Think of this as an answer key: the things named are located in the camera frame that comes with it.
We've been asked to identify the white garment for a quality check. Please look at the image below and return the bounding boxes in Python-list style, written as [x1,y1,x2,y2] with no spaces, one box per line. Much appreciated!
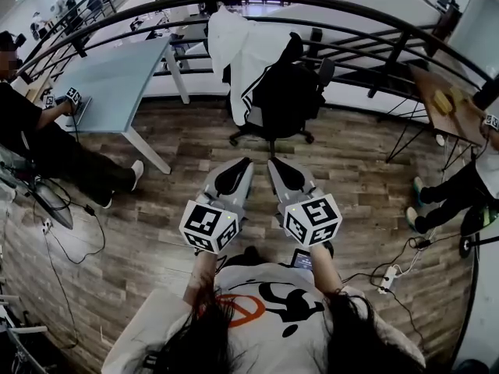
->
[207,5,296,128]

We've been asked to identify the dark wooden table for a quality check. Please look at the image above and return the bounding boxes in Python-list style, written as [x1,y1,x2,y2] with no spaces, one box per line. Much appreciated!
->
[385,62,489,171]

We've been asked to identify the person's right forearm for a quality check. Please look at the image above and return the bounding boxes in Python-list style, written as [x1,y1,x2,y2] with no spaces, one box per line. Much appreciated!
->
[310,242,345,296]

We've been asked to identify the black green wheeled scooter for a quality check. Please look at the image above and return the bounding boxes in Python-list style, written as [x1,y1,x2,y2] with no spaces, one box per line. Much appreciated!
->
[458,204,499,259]

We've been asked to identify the pale blue table white legs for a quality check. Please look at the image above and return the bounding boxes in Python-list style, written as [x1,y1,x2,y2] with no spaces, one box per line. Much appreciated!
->
[29,36,192,175]

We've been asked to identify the grey laptop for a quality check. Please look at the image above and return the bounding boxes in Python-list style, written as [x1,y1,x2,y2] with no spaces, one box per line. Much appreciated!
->
[73,96,93,126]

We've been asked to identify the brown wooden railing post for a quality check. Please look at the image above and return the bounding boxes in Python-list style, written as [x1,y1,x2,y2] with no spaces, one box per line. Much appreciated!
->
[430,4,463,58]

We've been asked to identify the person's white printed t-shirt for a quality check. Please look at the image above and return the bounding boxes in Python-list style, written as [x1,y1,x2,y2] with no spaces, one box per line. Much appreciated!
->
[101,261,426,374]

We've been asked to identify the black power adapter with cable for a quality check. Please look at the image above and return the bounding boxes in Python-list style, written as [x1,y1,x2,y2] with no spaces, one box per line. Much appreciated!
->
[33,177,107,265]
[405,231,461,251]

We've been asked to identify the light wooden desk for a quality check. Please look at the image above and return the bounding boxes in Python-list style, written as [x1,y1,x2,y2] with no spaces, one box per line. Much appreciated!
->
[23,68,52,105]

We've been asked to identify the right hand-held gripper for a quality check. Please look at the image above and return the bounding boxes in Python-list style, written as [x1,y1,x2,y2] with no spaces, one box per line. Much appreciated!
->
[267,157,343,248]

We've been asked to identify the white metal rack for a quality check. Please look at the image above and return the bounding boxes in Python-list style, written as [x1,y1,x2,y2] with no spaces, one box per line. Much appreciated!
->
[0,274,48,374]

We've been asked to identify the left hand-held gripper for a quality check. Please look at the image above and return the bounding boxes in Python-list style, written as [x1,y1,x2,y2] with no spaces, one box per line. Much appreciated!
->
[179,157,256,255]

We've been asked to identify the dark grey oval base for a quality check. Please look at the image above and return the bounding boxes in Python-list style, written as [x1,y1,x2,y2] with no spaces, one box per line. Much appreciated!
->
[0,157,75,231]

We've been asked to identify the person's black trousers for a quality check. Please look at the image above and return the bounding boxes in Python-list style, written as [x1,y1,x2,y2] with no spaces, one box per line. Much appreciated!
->
[224,245,282,268]

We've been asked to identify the black office chair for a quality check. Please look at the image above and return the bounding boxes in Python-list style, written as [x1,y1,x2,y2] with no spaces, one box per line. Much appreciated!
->
[221,32,336,157]

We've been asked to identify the yellow block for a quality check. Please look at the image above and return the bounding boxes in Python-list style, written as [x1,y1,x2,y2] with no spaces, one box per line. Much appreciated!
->
[448,86,469,105]
[433,90,455,115]

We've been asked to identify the person's left forearm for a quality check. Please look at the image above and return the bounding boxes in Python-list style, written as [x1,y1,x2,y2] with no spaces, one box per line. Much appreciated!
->
[182,247,220,312]

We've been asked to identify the white power strip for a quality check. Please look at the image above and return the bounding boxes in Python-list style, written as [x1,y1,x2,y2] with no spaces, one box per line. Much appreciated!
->
[377,266,399,295]

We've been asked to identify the small black screen device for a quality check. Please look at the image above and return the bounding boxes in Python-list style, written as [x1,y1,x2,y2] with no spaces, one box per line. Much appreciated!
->
[290,248,313,270]

